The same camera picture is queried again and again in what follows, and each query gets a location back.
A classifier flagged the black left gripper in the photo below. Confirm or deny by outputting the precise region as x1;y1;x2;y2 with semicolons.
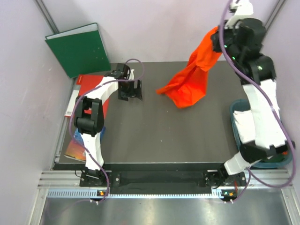
118;79;142;101

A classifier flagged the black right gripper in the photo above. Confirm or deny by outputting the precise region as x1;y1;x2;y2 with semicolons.
211;19;243;64

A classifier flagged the orange t-shirt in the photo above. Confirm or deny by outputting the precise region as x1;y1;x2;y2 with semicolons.
156;27;222;108

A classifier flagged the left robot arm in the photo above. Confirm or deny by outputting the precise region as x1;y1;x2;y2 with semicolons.
74;63;143;186

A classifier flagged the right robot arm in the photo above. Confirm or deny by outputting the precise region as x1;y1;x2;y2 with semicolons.
211;0;295;186

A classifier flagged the red folder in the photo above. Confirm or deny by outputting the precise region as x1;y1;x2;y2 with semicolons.
65;75;104;117

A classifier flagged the green binder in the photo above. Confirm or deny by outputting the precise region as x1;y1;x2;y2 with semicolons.
45;23;111;78

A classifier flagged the teal laundry basket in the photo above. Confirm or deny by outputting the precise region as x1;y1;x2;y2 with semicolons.
230;99;295;169

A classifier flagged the blue book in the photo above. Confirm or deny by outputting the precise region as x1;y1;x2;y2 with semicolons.
64;126;106;163

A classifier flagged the black mounting plate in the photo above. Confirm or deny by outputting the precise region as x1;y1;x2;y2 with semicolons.
79;170;247;188

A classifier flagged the white t-shirt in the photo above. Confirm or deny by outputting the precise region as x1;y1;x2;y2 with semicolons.
233;110;255;143

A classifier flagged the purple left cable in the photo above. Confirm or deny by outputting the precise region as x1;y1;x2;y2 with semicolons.
69;58;145;203

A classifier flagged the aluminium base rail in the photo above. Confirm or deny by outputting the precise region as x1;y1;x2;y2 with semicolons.
37;170;289;201

